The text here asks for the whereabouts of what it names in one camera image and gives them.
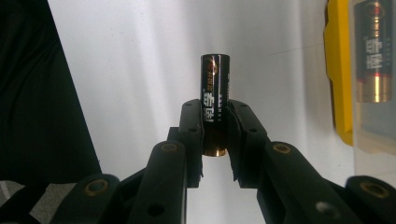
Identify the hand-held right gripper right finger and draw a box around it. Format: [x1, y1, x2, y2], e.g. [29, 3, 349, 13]
[226, 98, 271, 190]

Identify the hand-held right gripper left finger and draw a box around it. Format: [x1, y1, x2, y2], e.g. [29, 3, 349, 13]
[167, 98, 205, 189]

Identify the black and gold battery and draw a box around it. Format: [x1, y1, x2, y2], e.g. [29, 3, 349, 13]
[354, 0, 394, 105]
[200, 53, 232, 158]

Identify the yellow black organizer cabinet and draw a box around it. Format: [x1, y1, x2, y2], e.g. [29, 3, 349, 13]
[322, 0, 356, 147]

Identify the transparent plastic drawer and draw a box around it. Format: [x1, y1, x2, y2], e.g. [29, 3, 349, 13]
[348, 0, 396, 180]

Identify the dark cloth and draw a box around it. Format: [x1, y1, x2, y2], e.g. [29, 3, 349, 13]
[0, 0, 103, 188]

